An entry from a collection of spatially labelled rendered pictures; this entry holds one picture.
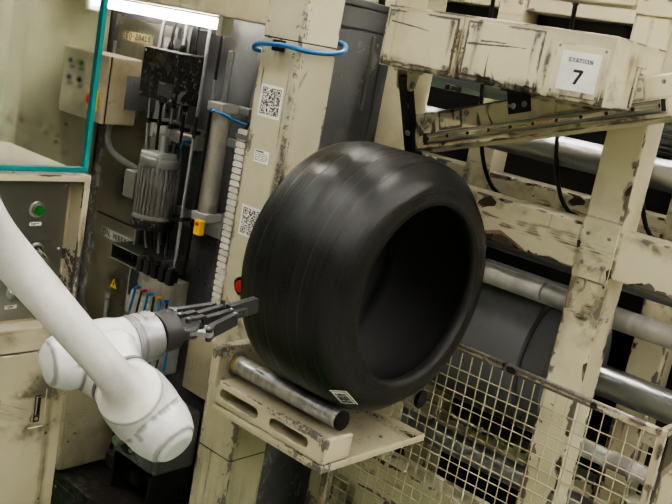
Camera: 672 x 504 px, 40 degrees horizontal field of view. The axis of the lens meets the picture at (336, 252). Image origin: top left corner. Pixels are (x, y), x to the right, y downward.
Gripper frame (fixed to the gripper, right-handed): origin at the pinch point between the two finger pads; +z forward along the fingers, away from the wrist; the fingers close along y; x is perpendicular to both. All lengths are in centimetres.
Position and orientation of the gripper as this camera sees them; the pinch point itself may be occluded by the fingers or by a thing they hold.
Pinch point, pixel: (242, 308)
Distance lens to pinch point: 176.7
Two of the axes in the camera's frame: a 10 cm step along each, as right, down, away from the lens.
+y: -7.2, -2.8, 6.3
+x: -0.8, 9.4, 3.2
